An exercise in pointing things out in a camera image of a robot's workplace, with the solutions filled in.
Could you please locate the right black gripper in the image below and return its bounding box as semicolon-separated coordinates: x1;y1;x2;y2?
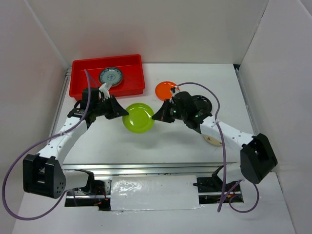
152;99;187;123

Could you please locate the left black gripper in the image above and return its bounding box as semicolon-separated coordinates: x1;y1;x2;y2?
93;95;129;120

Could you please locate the lime green plate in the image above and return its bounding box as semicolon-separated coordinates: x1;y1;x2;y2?
122;103;155;134

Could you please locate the blue floral plate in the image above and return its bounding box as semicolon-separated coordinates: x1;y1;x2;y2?
99;68;123;87

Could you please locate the cream floral plate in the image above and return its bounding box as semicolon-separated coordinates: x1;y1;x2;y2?
202;135;222;147

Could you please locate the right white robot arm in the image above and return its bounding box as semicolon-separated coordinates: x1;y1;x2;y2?
152;91;278;191

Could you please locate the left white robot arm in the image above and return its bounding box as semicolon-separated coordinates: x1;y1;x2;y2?
22;88;129;199

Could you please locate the orange plate near bin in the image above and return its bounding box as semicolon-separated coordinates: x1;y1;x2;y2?
155;81;176;101

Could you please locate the red plastic bin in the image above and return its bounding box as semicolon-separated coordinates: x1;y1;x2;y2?
69;54;145;100

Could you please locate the black plate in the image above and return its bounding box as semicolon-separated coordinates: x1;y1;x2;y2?
192;95;213;113

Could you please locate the white foil cover panel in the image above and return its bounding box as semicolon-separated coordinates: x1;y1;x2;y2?
110;175;200;211

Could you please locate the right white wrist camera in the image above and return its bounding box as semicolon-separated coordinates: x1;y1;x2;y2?
170;85;180;103

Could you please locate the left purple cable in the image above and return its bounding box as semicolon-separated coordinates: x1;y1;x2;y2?
1;69;93;221

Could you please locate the purple cable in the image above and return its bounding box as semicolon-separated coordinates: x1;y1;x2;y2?
172;82;259;213
1;69;93;221

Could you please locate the aluminium front rail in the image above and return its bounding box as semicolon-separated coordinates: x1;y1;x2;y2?
62;162;244;176

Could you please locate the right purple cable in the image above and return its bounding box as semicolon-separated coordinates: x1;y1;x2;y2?
172;82;259;213

